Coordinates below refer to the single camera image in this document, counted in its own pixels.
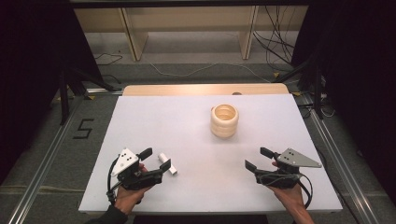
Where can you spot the black metal stand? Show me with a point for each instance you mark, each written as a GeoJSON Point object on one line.
{"type": "Point", "coordinates": [317, 93]}
{"type": "Point", "coordinates": [64, 99]}

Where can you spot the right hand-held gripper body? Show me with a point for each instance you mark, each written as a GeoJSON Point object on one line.
{"type": "Point", "coordinates": [294, 159]}

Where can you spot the small white tube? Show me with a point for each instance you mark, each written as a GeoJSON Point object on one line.
{"type": "Point", "coordinates": [162, 157]}

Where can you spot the white foam board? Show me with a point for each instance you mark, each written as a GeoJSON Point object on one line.
{"type": "Point", "coordinates": [193, 174]}

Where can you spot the black curtain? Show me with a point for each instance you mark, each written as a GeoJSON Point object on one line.
{"type": "Point", "coordinates": [28, 62]}
{"type": "Point", "coordinates": [361, 77]}

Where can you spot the short aluminium rail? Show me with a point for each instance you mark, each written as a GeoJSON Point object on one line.
{"type": "Point", "coordinates": [104, 91]}

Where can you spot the aluminium floor rail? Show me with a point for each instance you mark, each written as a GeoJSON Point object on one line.
{"type": "Point", "coordinates": [342, 168]}
{"type": "Point", "coordinates": [40, 168]}

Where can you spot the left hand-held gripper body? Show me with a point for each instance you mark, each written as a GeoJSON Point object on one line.
{"type": "Point", "coordinates": [127, 161]}

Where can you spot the person's left hand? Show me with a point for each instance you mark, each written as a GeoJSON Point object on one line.
{"type": "Point", "coordinates": [128, 199]}

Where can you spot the person's right hand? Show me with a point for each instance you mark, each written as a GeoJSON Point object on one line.
{"type": "Point", "coordinates": [291, 196]}

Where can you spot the ringed wooden cup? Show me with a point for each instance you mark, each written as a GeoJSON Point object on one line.
{"type": "Point", "coordinates": [224, 126]}

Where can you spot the wooden table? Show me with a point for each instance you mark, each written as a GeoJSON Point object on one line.
{"type": "Point", "coordinates": [186, 89]}

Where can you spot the light wooden shelf unit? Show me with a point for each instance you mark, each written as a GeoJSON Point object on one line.
{"type": "Point", "coordinates": [186, 18]}

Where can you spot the yellow tape marker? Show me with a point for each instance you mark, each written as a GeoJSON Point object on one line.
{"type": "Point", "coordinates": [296, 93]}
{"type": "Point", "coordinates": [276, 75]}

